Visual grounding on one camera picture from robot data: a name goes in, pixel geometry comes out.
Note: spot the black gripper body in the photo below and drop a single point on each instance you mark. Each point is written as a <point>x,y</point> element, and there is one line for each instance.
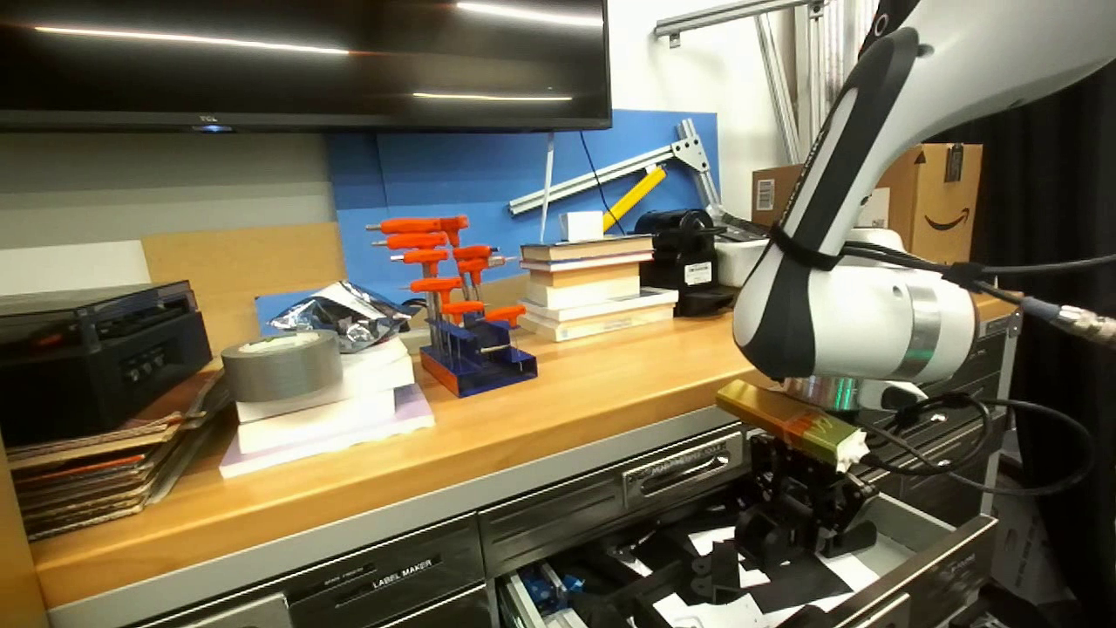
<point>806,481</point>

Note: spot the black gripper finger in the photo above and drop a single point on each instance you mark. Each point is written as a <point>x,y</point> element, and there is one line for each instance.
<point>767,535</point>
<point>839,532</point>

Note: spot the grey tool drawer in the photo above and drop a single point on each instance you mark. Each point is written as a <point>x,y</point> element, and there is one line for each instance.
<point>920,525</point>

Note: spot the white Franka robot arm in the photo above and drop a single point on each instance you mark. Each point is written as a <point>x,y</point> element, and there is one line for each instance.
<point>858,326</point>

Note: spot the black drawer cabinet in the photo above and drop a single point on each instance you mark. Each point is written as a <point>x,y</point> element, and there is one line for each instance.
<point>546,525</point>

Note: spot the black white checker sheet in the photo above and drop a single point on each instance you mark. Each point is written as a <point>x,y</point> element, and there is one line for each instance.
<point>756,578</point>

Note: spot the black device with white label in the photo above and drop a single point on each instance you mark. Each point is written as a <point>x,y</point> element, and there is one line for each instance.
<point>684,249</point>

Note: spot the stack of books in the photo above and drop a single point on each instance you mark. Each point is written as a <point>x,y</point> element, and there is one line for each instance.
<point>593,291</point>

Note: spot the brown cardboard box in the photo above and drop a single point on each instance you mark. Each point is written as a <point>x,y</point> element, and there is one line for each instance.
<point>942,198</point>

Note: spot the yellow tool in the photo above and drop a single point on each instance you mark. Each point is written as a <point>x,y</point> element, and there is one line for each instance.
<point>635,198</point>

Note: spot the orange hex keys blue stand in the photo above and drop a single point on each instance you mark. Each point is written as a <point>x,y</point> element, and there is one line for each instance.
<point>477,362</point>

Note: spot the small white box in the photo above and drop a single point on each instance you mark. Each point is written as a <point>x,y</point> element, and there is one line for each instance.
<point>585,223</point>

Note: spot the aluminium bar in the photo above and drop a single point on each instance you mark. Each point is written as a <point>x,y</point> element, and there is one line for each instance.
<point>603,171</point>

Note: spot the black curtain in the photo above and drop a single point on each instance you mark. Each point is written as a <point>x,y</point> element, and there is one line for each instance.
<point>1066,151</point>

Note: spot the blue board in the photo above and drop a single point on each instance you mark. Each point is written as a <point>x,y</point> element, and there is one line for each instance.
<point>489,176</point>

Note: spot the silver foil bag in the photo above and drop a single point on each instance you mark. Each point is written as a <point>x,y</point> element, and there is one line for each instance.
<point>349,312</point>

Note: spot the brown cardboard sheet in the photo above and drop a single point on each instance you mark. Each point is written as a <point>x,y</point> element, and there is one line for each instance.
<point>244,272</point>

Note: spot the stack of dark plates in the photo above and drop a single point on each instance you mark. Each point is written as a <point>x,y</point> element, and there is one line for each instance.
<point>92,475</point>

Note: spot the black printer box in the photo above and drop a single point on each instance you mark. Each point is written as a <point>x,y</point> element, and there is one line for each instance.
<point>105,362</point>

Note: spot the white board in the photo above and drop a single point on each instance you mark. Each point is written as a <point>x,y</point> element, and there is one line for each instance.
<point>70,265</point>

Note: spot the gold green wrist camera box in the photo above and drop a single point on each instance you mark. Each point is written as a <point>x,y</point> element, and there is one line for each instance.
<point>788,425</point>

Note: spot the grey metal frame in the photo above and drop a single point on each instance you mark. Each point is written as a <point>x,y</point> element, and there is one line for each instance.
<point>720,15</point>

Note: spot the grey duct tape roll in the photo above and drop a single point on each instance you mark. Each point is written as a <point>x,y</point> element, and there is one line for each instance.
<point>284,369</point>

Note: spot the black wall monitor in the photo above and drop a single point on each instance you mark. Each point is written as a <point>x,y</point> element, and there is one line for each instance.
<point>292,70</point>

